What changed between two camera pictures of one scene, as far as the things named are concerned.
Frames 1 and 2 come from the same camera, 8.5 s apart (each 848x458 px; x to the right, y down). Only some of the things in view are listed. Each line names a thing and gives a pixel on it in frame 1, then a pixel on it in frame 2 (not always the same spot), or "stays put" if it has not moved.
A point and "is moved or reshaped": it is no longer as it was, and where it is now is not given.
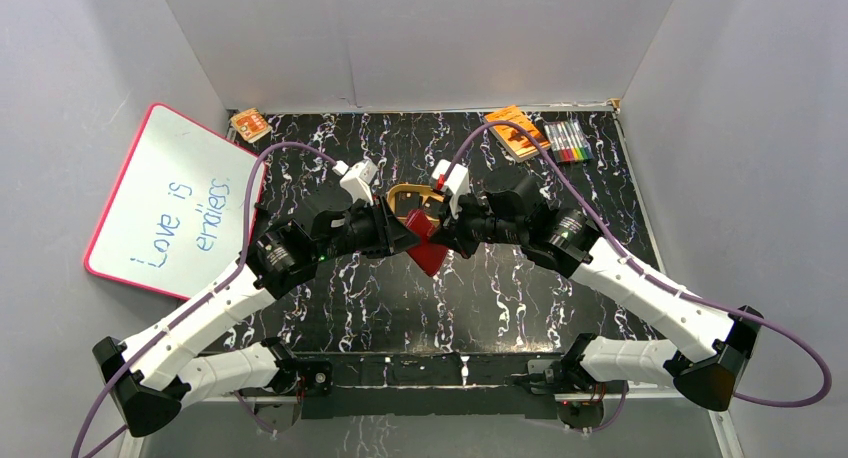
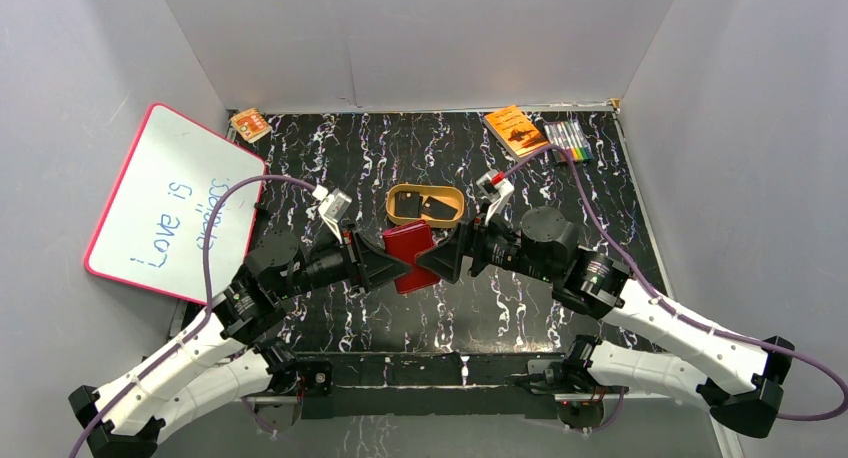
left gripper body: (385, 229) → (354, 259)
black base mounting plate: (431, 386) stays put
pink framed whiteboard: (176, 218) stays put
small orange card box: (251, 125) stays put
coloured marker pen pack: (569, 143) stays put
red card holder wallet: (428, 255) is moved or reshaped
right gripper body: (469, 226) → (492, 245)
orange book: (518, 144) stays put
